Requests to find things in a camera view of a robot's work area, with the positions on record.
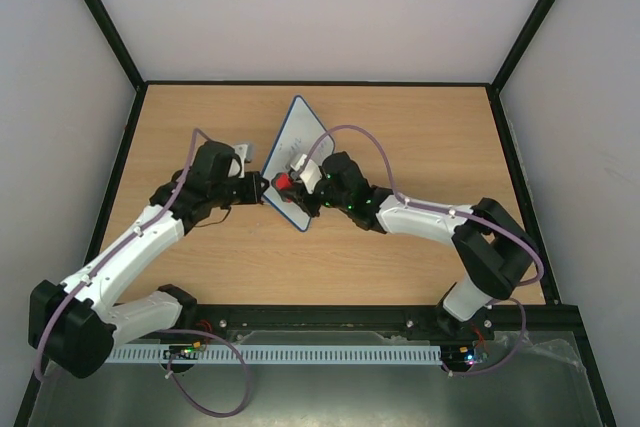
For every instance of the black enclosure frame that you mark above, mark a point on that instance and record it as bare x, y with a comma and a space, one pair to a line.
493, 89

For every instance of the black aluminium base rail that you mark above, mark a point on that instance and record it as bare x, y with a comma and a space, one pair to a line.
414, 323

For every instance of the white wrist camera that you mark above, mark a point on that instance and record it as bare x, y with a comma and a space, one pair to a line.
305, 170
243, 154

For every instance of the red whiteboard eraser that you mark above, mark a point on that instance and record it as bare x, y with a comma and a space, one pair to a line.
284, 187

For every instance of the controller circuit board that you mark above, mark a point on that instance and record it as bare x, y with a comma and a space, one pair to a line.
191, 351
461, 359

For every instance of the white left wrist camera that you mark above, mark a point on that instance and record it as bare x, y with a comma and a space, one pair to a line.
243, 154

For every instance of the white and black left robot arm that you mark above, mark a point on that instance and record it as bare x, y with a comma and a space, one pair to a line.
79, 321

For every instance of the light blue slotted cable duct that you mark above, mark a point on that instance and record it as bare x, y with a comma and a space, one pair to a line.
287, 355

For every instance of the small blue-framed whiteboard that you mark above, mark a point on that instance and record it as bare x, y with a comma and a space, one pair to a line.
299, 131

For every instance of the left controller circuit board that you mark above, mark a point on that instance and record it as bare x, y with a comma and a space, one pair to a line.
191, 351

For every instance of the right controller circuit board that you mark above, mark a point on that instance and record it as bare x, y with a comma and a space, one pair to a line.
461, 359

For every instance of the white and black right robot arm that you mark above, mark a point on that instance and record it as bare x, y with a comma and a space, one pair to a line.
494, 250

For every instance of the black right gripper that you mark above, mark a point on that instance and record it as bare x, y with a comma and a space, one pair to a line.
302, 197

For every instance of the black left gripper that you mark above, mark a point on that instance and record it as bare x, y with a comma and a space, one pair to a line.
254, 194

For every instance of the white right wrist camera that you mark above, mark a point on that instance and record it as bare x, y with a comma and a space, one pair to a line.
305, 170

